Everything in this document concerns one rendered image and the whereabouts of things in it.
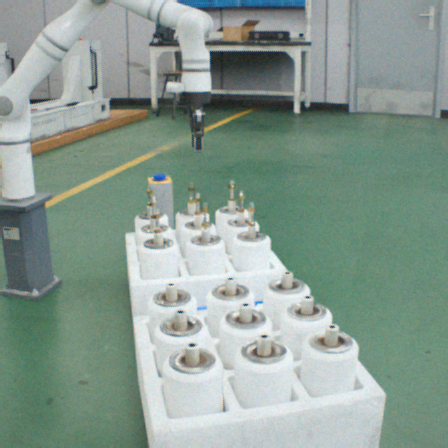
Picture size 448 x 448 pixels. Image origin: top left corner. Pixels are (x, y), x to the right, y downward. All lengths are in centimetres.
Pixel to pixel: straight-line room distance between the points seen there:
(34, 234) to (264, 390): 100
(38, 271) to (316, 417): 107
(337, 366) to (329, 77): 549
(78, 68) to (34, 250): 344
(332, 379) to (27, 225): 106
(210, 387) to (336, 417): 22
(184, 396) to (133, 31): 629
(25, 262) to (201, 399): 96
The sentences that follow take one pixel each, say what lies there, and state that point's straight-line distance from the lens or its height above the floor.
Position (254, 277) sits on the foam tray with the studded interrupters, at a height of 17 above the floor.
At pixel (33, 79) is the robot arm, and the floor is 65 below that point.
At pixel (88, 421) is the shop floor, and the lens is 121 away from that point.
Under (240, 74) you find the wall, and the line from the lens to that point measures 650.
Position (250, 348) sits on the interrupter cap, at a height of 25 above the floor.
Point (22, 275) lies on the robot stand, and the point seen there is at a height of 8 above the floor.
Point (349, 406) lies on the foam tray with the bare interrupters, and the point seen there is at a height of 17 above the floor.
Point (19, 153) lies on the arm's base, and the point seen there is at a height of 44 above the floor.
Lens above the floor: 73
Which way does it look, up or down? 18 degrees down
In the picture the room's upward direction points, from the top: straight up
